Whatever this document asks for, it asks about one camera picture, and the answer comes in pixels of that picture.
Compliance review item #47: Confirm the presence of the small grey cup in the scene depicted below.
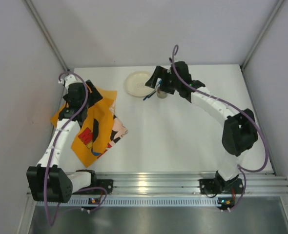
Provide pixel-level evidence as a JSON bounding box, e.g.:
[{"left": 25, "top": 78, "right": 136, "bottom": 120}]
[{"left": 156, "top": 88, "right": 167, "bottom": 99}]

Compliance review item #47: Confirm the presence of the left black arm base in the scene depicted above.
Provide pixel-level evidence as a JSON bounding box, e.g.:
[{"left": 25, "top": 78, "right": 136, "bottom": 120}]
[{"left": 74, "top": 179, "right": 114, "bottom": 195}]

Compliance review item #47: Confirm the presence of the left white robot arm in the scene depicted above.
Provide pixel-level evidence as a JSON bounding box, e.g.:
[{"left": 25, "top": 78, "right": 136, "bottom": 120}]
[{"left": 26, "top": 72, "right": 102, "bottom": 203}]

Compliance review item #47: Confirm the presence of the blue plastic spoon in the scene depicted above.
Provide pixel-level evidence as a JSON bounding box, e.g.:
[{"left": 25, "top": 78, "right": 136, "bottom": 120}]
[{"left": 143, "top": 80, "right": 162, "bottom": 101}]

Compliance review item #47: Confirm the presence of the aluminium mounting rail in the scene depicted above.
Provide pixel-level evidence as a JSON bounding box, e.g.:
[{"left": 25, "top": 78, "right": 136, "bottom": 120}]
[{"left": 80, "top": 172, "right": 288, "bottom": 198}]

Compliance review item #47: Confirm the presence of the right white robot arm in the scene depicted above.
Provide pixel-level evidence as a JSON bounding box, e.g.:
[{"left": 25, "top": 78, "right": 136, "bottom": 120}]
[{"left": 145, "top": 61, "right": 258, "bottom": 197}]

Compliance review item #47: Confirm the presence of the cream round plate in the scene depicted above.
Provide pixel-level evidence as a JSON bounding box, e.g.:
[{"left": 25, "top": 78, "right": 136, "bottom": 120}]
[{"left": 123, "top": 71, "right": 154, "bottom": 98}]

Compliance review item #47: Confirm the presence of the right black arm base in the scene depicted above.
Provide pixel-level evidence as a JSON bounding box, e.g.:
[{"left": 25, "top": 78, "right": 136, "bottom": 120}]
[{"left": 199, "top": 176, "right": 244, "bottom": 195}]

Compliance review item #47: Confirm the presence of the orange Mickey Mouse cloth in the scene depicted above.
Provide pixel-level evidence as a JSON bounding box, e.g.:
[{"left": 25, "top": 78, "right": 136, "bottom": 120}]
[{"left": 49, "top": 84, "right": 127, "bottom": 172}]

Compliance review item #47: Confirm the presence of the perforated cable tray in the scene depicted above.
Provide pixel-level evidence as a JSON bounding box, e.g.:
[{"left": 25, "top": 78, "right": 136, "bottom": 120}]
[{"left": 36, "top": 196, "right": 235, "bottom": 208}]

